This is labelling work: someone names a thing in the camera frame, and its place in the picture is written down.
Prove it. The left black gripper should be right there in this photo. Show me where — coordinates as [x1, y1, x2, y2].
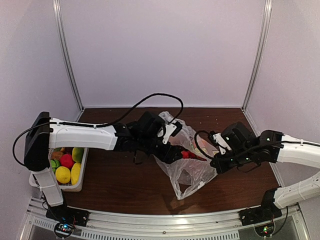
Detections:
[138, 134, 183, 164]

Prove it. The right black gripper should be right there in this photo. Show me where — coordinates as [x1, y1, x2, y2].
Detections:
[210, 148, 255, 175]

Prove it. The clear plastic bag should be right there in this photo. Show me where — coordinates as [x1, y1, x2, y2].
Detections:
[155, 119, 218, 200]

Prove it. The yellow green fruit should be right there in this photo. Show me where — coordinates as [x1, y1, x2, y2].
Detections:
[71, 147, 85, 164]

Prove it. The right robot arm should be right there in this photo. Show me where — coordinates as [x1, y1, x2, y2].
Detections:
[207, 122, 320, 221]

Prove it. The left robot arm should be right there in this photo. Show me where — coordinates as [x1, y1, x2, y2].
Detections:
[23, 111, 183, 222]

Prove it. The yellow fruit front right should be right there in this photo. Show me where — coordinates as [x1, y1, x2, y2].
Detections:
[70, 162, 81, 185]

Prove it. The red round fruit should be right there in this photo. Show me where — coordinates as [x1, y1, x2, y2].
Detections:
[59, 153, 75, 169]

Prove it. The yellow fruit with leaf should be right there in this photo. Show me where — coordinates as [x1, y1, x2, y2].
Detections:
[54, 147, 65, 152]

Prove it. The yellow fruit front centre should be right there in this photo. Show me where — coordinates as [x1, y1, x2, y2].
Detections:
[55, 166, 71, 184]

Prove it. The brown fruit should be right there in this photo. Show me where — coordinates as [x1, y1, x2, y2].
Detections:
[50, 151, 64, 161]

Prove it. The green round fruit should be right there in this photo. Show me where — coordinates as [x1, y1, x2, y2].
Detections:
[50, 159, 61, 173]

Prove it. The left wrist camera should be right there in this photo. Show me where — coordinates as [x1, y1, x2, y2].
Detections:
[162, 121, 183, 145]

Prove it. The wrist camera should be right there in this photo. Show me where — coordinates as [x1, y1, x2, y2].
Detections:
[208, 131, 232, 155]
[162, 121, 183, 145]

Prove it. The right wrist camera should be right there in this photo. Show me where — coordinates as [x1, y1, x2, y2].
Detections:
[208, 131, 232, 155]

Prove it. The right black cable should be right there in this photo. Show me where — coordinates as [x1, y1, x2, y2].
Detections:
[194, 129, 283, 161]

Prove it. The black cable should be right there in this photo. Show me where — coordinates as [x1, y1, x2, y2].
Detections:
[12, 92, 185, 167]
[194, 129, 283, 161]

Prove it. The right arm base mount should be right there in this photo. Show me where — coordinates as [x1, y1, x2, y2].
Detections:
[238, 188, 282, 226]

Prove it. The aluminium front rail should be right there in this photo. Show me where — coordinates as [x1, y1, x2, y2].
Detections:
[24, 197, 311, 240]

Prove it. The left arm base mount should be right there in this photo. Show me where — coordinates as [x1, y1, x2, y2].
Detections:
[45, 203, 90, 227]

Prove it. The left black cable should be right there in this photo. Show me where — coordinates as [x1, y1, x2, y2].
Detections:
[12, 92, 185, 167]

